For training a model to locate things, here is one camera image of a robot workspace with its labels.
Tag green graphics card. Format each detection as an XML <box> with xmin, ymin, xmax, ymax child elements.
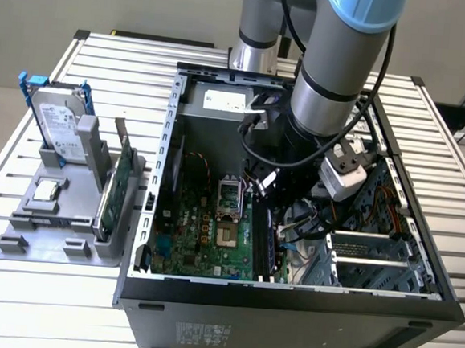
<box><xmin>93</xmin><ymin>113</ymin><xmax>142</xmax><ymax>243</ymax></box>

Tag grey power supply unit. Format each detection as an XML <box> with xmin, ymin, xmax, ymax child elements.
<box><xmin>173</xmin><ymin>79</ymin><xmax>260</xmax><ymax>184</ymax></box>

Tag black open PC case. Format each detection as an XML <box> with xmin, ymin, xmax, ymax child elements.
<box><xmin>108</xmin><ymin>56</ymin><xmax>465</xmax><ymax>348</ymax></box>

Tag hard disk in blue carrier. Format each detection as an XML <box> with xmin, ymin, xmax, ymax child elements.
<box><xmin>10</xmin><ymin>70</ymin><xmax>99</xmax><ymax>171</ymax></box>

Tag twisted coloured fan wire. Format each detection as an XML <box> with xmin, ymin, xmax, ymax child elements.
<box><xmin>181</xmin><ymin>150</ymin><xmax>214</xmax><ymax>193</ymax></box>

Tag grey parts rack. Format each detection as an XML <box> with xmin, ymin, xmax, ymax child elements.
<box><xmin>0</xmin><ymin>107</ymin><xmax>149</xmax><ymax>272</ymax></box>

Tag black case fan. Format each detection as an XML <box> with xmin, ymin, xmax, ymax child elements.
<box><xmin>158</xmin><ymin>134</ymin><xmax>188</xmax><ymax>235</ymax></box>

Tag green motherboard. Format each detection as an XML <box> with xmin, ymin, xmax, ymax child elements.
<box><xmin>148</xmin><ymin>147</ymin><xmax>300</xmax><ymax>286</ymax></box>

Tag metal socket cover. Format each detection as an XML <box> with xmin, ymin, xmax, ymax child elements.
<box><xmin>214</xmin><ymin>173</ymin><xmax>245</xmax><ymax>223</ymax></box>

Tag black RAM slot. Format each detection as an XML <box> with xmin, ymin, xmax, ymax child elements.
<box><xmin>247</xmin><ymin>199</ymin><xmax>271</xmax><ymax>283</ymax></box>

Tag metal disk bay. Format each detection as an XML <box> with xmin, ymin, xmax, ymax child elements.
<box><xmin>322</xmin><ymin>228</ymin><xmax>438</xmax><ymax>296</ymax></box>

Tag CPU socket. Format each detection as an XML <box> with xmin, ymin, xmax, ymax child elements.
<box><xmin>214</xmin><ymin>219</ymin><xmax>241</xmax><ymax>251</ymax></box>

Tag wire bundle with white labels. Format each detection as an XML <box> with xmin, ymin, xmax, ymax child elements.
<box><xmin>277</xmin><ymin>197</ymin><xmax>338</xmax><ymax>252</ymax></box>

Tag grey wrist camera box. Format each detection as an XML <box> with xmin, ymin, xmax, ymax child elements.
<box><xmin>244</xmin><ymin>93</ymin><xmax>280</xmax><ymax>119</ymax></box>
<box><xmin>316</xmin><ymin>143</ymin><xmax>372</xmax><ymax>205</ymax></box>

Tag silver CPU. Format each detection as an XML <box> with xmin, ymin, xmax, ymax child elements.
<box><xmin>31</xmin><ymin>178</ymin><xmax>61</xmax><ymax>203</ymax></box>

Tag orange power wires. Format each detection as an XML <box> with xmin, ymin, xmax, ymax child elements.
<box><xmin>366</xmin><ymin>183</ymin><xmax>413</xmax><ymax>242</ymax></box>

